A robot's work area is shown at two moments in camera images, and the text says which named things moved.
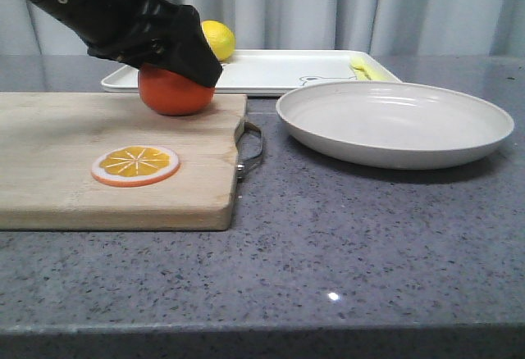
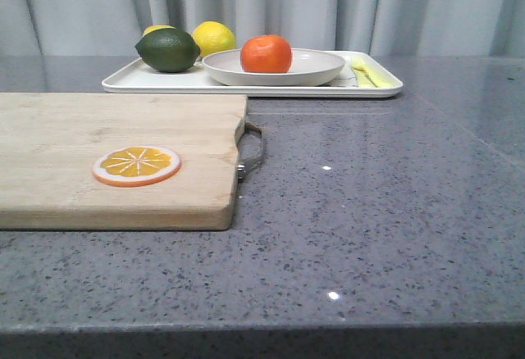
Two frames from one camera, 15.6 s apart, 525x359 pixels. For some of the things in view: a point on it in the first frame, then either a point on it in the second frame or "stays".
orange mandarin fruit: [171, 96] -> [266, 54]
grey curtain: [411, 9] stays
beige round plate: [376, 124] -> [272, 65]
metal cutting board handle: [249, 145] stays
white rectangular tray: [277, 72] stays
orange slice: [134, 165] stays
